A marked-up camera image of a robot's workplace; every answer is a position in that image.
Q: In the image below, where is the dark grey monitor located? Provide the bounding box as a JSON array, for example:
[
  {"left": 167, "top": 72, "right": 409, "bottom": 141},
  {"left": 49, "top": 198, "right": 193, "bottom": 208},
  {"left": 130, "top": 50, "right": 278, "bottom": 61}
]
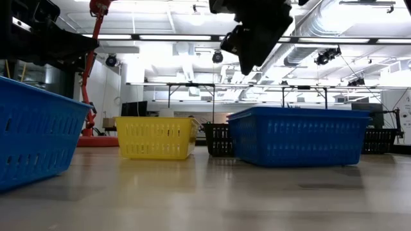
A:
[{"left": 351, "top": 102, "right": 385, "bottom": 129}]

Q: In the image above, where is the overhead light bar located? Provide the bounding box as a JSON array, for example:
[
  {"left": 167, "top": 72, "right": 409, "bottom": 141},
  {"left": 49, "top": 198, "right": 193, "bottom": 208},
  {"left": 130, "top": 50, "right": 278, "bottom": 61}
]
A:
[{"left": 82, "top": 33, "right": 411, "bottom": 46}]

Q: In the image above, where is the black ceiling spotlight cluster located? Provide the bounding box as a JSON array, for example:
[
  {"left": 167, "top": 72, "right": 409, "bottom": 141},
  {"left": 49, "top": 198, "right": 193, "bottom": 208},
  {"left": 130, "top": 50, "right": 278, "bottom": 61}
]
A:
[
  {"left": 315, "top": 47, "right": 342, "bottom": 66},
  {"left": 347, "top": 76, "right": 366, "bottom": 87}
]

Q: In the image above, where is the black metal stand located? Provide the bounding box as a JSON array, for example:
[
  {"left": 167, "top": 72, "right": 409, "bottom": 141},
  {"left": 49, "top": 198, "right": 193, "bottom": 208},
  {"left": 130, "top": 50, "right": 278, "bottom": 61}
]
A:
[{"left": 369, "top": 108, "right": 405, "bottom": 139}]

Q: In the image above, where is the dark glass cabinet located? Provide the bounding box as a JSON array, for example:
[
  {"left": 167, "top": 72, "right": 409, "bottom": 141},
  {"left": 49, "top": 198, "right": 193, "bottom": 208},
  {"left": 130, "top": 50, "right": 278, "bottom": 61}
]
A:
[{"left": 0, "top": 58, "right": 76, "bottom": 99}]

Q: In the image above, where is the blue plastic slotted basket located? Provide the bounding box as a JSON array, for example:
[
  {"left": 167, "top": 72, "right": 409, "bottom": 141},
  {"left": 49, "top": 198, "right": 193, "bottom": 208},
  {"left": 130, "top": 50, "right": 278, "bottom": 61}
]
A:
[
  {"left": 0, "top": 76, "right": 94, "bottom": 193},
  {"left": 226, "top": 107, "right": 373, "bottom": 168}
]

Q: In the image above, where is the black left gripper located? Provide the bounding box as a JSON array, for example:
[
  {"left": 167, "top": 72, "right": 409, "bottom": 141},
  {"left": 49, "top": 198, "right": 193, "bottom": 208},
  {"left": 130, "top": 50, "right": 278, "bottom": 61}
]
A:
[{"left": 0, "top": 0, "right": 100, "bottom": 72}]

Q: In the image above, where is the yellow plastic slotted basket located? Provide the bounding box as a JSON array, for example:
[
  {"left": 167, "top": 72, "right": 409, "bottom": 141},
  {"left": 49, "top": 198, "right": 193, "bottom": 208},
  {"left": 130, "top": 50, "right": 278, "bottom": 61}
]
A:
[{"left": 115, "top": 116, "right": 200, "bottom": 160}]

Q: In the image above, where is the black computer monitor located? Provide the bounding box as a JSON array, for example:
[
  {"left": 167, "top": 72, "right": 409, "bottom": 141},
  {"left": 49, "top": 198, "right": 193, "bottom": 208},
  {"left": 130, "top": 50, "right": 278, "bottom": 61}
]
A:
[{"left": 121, "top": 101, "right": 148, "bottom": 117}]

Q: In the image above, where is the silver ceiling air duct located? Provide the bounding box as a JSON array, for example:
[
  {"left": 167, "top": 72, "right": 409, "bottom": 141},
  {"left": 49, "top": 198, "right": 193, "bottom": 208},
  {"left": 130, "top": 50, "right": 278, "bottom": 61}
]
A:
[{"left": 282, "top": 0, "right": 354, "bottom": 67}]

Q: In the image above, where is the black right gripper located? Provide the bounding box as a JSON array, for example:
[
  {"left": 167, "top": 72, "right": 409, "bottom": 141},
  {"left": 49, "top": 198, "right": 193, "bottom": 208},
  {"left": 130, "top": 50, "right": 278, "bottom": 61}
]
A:
[{"left": 208, "top": 0, "right": 293, "bottom": 76}]

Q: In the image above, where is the red articulated floor stand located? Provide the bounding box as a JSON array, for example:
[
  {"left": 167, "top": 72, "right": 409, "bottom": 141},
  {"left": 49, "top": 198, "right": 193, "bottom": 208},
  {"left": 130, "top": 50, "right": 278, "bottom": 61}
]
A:
[{"left": 76, "top": 0, "right": 119, "bottom": 148}]

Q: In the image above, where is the ceiling track fixture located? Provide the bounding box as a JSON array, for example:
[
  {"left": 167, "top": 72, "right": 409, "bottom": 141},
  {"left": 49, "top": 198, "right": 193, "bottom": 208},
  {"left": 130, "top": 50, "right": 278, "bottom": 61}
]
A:
[{"left": 339, "top": 0, "right": 396, "bottom": 14}]

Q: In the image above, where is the black plastic slotted basket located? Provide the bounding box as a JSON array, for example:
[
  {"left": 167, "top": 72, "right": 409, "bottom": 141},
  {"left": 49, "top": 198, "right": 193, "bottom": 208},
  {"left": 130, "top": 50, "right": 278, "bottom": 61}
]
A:
[
  {"left": 362, "top": 128, "right": 399, "bottom": 155},
  {"left": 201, "top": 123, "right": 234, "bottom": 158}
]

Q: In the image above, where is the black metal table frame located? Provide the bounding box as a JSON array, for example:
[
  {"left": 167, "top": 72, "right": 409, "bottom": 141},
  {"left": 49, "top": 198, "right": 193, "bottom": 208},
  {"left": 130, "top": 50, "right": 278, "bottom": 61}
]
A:
[
  {"left": 279, "top": 85, "right": 330, "bottom": 109},
  {"left": 127, "top": 82, "right": 216, "bottom": 124}
]

